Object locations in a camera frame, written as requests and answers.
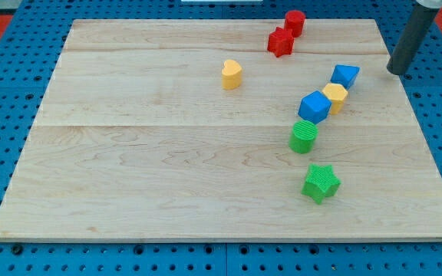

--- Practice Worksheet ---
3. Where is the red cylinder block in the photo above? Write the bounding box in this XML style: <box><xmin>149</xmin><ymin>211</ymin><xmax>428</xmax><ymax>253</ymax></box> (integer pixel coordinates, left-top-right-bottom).
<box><xmin>284</xmin><ymin>10</ymin><xmax>306</xmax><ymax>38</ymax></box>

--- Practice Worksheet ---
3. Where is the green star block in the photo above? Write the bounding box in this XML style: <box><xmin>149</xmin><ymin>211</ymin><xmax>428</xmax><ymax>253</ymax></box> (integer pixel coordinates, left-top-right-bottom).
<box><xmin>301</xmin><ymin>163</ymin><xmax>341</xmax><ymax>205</ymax></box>

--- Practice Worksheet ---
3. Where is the blue triangle block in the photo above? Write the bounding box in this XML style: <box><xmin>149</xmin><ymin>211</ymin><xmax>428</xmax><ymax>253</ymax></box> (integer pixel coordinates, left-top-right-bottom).
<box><xmin>330</xmin><ymin>64</ymin><xmax>360</xmax><ymax>89</ymax></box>

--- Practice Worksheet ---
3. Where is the green cylinder block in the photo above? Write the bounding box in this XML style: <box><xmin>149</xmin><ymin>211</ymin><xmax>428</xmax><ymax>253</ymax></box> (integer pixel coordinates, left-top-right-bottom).
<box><xmin>289</xmin><ymin>120</ymin><xmax>318</xmax><ymax>154</ymax></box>

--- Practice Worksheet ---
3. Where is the yellow hexagon block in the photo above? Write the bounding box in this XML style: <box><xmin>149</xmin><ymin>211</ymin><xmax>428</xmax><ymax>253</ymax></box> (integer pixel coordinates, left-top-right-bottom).
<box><xmin>322</xmin><ymin>83</ymin><xmax>348</xmax><ymax>115</ymax></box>

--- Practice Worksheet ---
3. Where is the yellow heart block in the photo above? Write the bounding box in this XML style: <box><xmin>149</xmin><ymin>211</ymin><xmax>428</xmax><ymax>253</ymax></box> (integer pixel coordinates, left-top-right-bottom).
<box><xmin>221</xmin><ymin>59</ymin><xmax>242</xmax><ymax>90</ymax></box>

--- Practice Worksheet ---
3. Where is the light wooden board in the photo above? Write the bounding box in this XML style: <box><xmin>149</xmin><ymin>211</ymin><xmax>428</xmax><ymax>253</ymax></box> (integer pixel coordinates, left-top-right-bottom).
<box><xmin>0</xmin><ymin>19</ymin><xmax>442</xmax><ymax>243</ymax></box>

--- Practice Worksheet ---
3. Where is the blue cube block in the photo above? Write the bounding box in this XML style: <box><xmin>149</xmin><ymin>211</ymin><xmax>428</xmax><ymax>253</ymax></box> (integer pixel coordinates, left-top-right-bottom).
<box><xmin>298</xmin><ymin>90</ymin><xmax>332</xmax><ymax>124</ymax></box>

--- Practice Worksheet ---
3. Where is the red star block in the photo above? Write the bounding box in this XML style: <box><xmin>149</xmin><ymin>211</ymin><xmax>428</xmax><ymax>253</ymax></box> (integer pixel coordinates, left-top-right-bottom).
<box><xmin>267</xmin><ymin>27</ymin><xmax>294</xmax><ymax>58</ymax></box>

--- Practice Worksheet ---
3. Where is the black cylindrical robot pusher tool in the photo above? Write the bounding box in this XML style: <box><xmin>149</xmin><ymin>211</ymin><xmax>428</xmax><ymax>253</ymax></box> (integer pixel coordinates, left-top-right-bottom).
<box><xmin>387</xmin><ymin>0</ymin><xmax>442</xmax><ymax>75</ymax></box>

